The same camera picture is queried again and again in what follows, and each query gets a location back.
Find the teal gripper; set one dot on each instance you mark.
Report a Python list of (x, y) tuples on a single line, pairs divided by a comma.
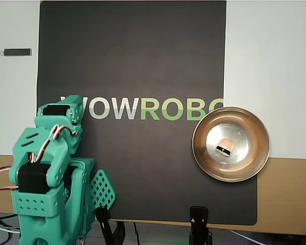
[(56, 110)]

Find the orange ball with black base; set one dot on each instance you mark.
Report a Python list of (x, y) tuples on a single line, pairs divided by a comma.
[(225, 144)]

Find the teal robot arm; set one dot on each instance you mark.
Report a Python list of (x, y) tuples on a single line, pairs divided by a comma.
[(35, 201)]

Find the metal bowl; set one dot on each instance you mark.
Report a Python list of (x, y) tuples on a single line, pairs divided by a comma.
[(244, 168)]

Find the white paper sheet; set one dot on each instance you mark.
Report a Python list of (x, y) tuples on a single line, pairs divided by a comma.
[(270, 63), (12, 76)]

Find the black USB stick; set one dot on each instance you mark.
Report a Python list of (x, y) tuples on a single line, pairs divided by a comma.
[(16, 52)]

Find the black mat with WOWROBO print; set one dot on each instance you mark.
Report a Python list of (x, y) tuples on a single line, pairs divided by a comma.
[(142, 51)]

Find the black table clamp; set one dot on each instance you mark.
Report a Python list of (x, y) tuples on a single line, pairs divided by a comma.
[(104, 224)]

